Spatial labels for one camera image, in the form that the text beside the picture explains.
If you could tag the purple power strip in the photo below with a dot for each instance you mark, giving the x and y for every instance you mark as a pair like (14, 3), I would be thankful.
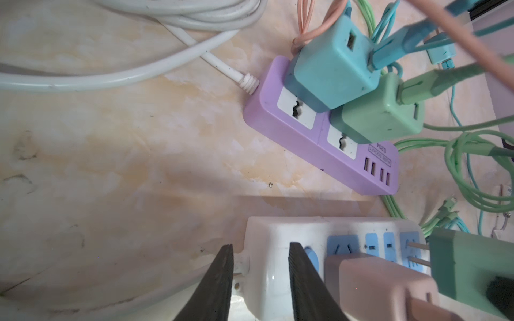
(273, 111)

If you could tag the light green charger plug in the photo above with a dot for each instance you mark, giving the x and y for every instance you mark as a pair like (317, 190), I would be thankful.
(378, 116)
(463, 265)

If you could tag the teal charger plug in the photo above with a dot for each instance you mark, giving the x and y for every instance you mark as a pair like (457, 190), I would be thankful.
(332, 69)

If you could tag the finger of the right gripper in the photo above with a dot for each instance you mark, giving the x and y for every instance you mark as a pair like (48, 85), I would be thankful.
(500, 294)

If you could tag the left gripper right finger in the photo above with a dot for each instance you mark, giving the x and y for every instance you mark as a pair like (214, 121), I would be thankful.
(310, 297)

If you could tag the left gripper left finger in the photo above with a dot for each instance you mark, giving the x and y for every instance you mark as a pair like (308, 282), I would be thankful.
(211, 299)

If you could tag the pink charger plug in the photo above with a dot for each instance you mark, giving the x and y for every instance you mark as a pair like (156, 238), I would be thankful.
(367, 287)

